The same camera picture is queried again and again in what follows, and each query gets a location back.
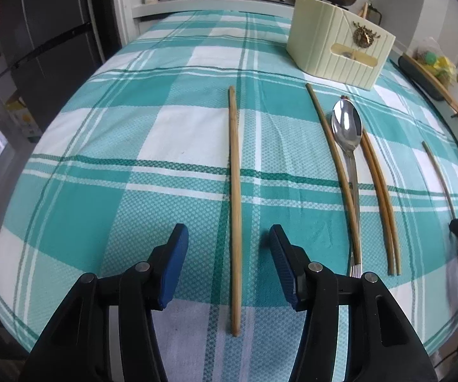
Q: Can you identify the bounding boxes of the cream utensil holder box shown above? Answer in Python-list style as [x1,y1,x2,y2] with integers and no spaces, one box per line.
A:
[286,0,396,90]

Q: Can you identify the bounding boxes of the yellow cardboard box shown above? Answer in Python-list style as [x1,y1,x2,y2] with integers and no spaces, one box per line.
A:
[5,91,43,140]

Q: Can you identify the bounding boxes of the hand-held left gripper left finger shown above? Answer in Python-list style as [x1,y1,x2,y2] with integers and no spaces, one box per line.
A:
[18,223,190,382]

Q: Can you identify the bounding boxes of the black tray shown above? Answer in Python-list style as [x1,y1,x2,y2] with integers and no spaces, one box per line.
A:
[398,56,448,101]

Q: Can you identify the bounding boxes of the teal checked tablecloth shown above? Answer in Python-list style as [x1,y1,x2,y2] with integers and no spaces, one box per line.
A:
[0,8,458,359]

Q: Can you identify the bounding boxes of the wooden cutting board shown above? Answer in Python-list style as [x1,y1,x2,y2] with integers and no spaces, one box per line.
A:
[405,53,458,117]

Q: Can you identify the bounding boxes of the dark grey refrigerator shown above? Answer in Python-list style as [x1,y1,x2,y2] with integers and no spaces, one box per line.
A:
[0,0,106,121]

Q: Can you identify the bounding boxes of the large metal spoon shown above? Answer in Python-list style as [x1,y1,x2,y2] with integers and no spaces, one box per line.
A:
[331,99,363,279]

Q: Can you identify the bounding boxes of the green glass jar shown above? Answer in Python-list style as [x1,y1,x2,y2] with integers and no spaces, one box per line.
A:
[366,2,383,25]

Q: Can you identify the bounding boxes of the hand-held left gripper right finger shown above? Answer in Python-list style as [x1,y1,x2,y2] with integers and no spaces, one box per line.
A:
[268,223,439,382]

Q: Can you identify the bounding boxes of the plastic bag with yellow contents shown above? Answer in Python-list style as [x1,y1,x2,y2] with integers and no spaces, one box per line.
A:
[413,37,458,84]

